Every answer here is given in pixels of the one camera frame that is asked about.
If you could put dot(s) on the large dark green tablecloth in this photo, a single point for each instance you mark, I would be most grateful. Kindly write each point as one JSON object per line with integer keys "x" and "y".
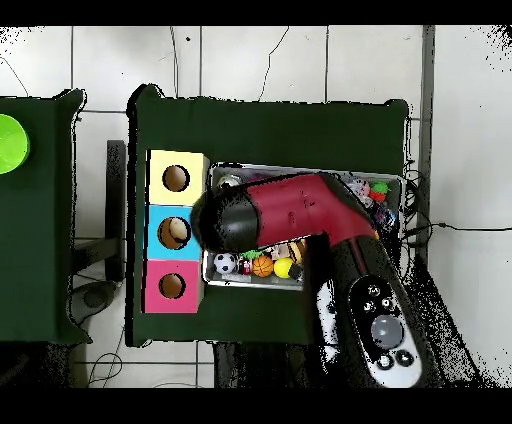
{"x": 260, "y": 132}

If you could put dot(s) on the lime green bowl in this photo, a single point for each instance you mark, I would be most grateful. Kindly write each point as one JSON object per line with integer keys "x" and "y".
{"x": 12, "y": 144}

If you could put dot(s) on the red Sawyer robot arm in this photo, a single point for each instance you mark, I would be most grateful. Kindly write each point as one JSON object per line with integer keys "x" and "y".
{"x": 304, "y": 208}

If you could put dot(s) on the silver mesh bin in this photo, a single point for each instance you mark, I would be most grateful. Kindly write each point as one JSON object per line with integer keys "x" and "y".
{"x": 256, "y": 282}

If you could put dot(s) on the beige brown ball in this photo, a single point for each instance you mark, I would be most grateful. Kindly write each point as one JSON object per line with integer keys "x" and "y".
{"x": 178, "y": 230}

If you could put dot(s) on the small dark green tablecloth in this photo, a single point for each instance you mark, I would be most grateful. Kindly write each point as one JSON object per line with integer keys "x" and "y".
{"x": 36, "y": 240}

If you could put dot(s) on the silver drink can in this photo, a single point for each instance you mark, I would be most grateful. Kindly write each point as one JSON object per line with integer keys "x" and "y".
{"x": 228, "y": 181}

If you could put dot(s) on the small soccer ball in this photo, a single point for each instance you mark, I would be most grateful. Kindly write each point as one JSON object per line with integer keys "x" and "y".
{"x": 224, "y": 262}

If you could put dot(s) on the grey stand base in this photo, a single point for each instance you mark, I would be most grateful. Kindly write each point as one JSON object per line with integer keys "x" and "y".
{"x": 94, "y": 298}

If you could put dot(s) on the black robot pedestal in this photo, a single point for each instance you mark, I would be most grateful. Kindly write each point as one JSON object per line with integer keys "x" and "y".
{"x": 256, "y": 366}

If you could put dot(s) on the wooden box with three holes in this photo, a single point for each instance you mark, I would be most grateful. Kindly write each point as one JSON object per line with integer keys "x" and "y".
{"x": 176, "y": 200}

